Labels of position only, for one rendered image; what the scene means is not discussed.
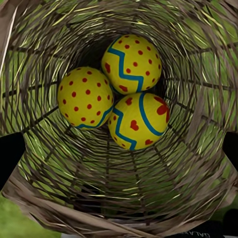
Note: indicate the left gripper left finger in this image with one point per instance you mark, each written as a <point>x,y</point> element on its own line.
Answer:
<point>12,147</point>

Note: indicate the wicker basket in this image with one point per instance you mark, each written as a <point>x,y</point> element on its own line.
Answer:
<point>18,23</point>

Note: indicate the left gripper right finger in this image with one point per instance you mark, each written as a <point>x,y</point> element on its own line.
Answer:
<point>230,147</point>

